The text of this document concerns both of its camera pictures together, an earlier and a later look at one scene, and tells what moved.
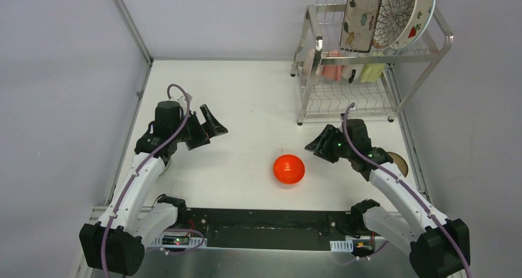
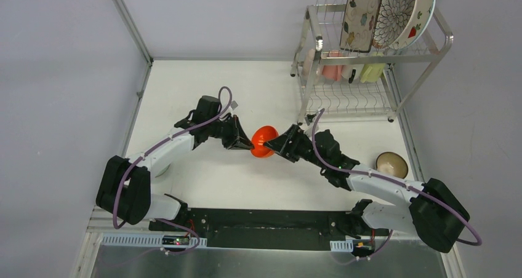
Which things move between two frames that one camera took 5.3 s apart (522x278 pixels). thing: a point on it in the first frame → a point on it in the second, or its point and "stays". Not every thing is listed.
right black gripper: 320,146 → 281,144
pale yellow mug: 372,72 stays
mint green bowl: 167,166 stays
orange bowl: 289,169 → 261,135
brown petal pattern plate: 396,8 stays
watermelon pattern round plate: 421,16 stays
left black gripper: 199,130 → 228,130
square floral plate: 362,11 stays
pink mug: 333,72 stays
